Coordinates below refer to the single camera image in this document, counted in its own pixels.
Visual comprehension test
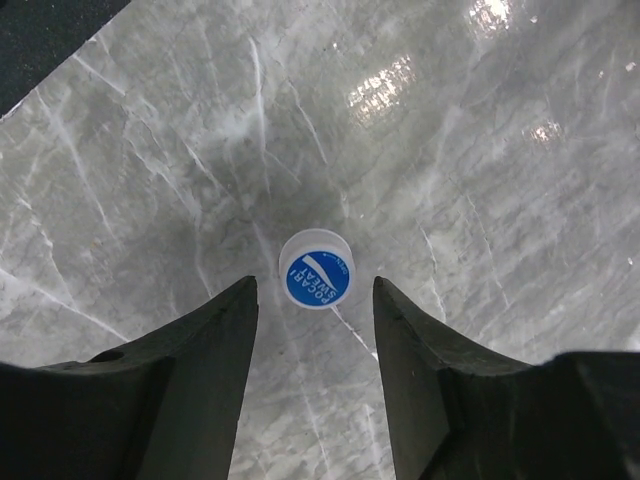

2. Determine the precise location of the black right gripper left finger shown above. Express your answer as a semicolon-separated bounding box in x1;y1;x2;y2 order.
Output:
1;276;259;479

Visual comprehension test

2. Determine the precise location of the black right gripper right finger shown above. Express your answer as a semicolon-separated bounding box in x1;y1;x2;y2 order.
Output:
373;277;639;479

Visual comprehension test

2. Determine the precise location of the blue bottle cap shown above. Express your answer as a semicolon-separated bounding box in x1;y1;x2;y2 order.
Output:
278;228;356;310

